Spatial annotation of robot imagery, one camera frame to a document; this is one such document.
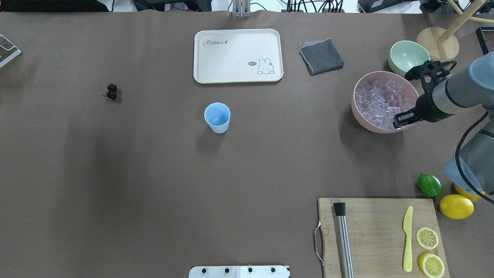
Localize yellow plastic knife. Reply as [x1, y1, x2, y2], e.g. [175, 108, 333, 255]
[402, 206, 413, 272]

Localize mint green bowl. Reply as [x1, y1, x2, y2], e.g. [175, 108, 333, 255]
[388, 40, 431, 77]

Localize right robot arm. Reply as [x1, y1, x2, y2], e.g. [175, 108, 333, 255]
[393, 53, 494, 203]

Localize lemon slice upper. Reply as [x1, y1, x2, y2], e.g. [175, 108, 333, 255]
[415, 227, 439, 250]

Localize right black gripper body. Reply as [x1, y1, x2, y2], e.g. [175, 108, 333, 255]
[413, 93, 440, 122]

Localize green lime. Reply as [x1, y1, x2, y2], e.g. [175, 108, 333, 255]
[418, 173, 443, 198]

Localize wooden cutting board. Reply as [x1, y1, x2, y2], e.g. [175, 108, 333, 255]
[318, 198, 441, 278]

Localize yellow lemon far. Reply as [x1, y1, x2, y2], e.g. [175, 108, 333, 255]
[453, 183, 482, 203]

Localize light blue plastic cup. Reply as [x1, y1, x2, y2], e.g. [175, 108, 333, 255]
[203, 102, 231, 134]

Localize clear ice cubes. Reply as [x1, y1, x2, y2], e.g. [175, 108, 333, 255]
[354, 79, 414, 130]

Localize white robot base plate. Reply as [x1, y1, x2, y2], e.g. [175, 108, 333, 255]
[188, 265, 291, 278]

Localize lemon slice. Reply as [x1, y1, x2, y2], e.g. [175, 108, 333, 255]
[418, 253, 446, 278]
[415, 227, 439, 250]

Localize steel muddler black tip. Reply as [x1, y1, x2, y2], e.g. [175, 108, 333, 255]
[333, 202, 354, 278]

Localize cream rabbit tray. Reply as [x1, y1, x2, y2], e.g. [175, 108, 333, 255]
[193, 29, 284, 84]

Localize lemon slice lower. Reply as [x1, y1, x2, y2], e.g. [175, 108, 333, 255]
[418, 253, 446, 278]

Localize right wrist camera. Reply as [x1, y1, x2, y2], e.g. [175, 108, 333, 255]
[404, 60, 457, 93]

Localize grey folded cloth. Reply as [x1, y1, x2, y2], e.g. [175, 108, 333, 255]
[299, 37, 344, 75]

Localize white drying rack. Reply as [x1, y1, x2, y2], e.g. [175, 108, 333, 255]
[0, 34, 22, 68]

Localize wooden cup stand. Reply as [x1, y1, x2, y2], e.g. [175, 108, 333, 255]
[416, 0, 493, 61]

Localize black wire glass rack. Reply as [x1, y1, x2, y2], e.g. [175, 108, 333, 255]
[476, 26, 494, 55]

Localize pink bowl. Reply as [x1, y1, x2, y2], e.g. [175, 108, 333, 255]
[351, 71, 419, 134]

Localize dark red cherries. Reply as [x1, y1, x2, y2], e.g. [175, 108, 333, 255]
[103, 84, 118, 101]

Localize yellow lemon near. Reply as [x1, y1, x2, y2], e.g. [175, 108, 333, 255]
[439, 194, 474, 220]

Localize yellow lemon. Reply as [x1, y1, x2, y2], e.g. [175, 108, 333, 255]
[439, 194, 474, 220]
[453, 183, 482, 203]

